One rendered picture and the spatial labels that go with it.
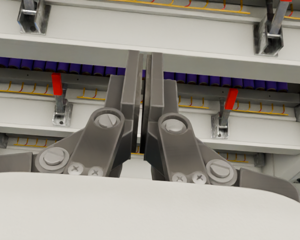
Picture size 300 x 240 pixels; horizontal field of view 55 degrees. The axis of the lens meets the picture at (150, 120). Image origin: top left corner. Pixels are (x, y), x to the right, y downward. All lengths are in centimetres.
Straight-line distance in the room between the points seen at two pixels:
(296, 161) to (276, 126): 9
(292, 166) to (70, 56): 45
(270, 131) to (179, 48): 27
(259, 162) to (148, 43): 44
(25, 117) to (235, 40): 35
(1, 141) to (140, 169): 31
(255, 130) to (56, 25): 36
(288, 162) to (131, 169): 32
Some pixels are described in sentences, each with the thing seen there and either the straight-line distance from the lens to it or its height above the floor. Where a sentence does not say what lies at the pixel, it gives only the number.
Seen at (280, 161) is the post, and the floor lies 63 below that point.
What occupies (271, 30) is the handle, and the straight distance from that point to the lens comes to 36.
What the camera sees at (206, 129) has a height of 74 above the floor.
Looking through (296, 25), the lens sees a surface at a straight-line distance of 40.
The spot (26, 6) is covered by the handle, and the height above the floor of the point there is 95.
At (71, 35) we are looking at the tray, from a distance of 35.
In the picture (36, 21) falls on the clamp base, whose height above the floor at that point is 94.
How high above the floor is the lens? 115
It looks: 56 degrees down
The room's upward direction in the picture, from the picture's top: 9 degrees clockwise
